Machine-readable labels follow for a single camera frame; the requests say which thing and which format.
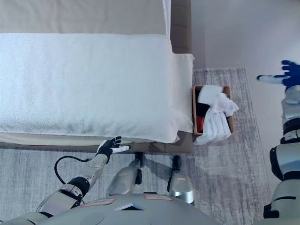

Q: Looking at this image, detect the cream bed sheet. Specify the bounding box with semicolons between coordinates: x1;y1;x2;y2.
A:
0;53;195;147

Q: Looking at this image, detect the beige bed cover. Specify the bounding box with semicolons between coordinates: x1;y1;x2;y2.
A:
0;0;168;36

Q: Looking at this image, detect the silver robot leg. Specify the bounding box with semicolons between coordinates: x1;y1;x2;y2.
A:
167;154;195;204
106;151;145;196

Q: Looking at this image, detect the brown wicker basket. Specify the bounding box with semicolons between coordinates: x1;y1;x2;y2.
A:
192;85;235;136

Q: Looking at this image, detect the white terry blanket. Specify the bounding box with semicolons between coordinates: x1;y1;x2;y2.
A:
0;32;181;143

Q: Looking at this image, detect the silver left robot leg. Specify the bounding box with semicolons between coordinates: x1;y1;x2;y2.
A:
106;151;145;196

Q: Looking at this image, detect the bed with white blanket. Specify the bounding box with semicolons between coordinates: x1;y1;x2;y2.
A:
0;0;194;154

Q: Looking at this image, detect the grey rug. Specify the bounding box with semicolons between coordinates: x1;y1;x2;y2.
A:
0;67;272;225

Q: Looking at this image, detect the silver robot torso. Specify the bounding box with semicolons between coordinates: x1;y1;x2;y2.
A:
39;192;225;225

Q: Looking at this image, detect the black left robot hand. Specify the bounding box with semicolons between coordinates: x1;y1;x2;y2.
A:
95;136;131;165

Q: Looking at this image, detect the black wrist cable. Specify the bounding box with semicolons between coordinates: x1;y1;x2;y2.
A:
54;156;91;186

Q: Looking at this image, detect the orange garment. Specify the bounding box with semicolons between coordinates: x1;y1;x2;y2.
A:
196;116;207;132

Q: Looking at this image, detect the silver right robot leg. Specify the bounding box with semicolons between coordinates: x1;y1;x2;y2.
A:
167;154;195;204

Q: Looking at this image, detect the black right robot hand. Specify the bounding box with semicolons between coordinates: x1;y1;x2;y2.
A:
257;60;300;90

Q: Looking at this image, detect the white garment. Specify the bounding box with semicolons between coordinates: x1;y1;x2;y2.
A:
196;84;240;145

